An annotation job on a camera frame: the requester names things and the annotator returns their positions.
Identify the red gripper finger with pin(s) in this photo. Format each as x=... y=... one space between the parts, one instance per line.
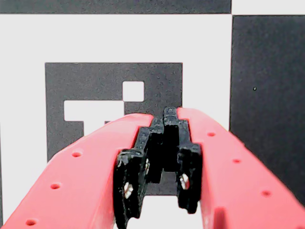
x=71 y=186
x=238 y=186

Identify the black white marker checkerboard mat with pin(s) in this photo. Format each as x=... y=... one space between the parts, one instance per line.
x=143 y=35

